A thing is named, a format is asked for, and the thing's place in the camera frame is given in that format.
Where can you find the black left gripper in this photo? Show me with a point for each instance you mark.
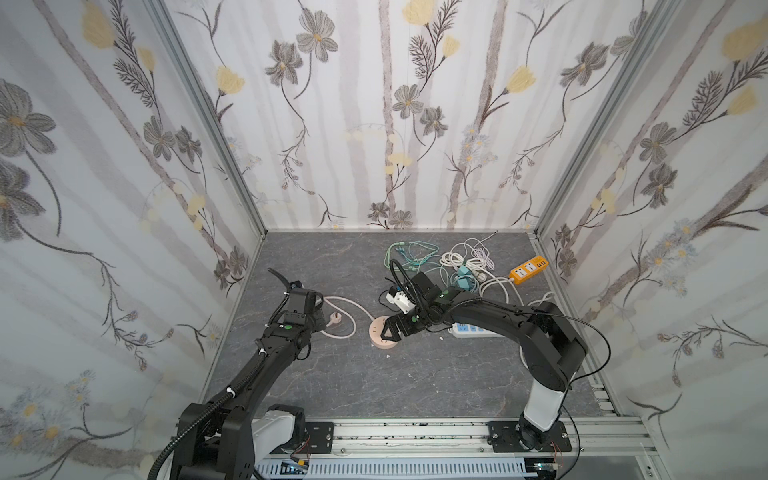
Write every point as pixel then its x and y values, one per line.
pixel 303 302

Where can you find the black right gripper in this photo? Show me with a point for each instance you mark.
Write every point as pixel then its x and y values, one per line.
pixel 405 321

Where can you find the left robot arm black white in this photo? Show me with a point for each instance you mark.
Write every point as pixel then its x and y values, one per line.
pixel 214 440

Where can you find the teal charger plug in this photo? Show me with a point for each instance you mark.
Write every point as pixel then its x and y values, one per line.
pixel 465 279

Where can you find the white blue power strip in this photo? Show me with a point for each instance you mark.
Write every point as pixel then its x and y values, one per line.
pixel 465 331

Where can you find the orange power strip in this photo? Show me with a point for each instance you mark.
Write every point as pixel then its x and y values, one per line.
pixel 528 270

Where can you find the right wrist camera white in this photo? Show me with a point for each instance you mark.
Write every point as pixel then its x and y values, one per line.
pixel 400 300

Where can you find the white slotted cable duct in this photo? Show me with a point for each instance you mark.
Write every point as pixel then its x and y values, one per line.
pixel 388 468

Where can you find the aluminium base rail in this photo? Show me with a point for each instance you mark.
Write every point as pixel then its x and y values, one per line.
pixel 581 448

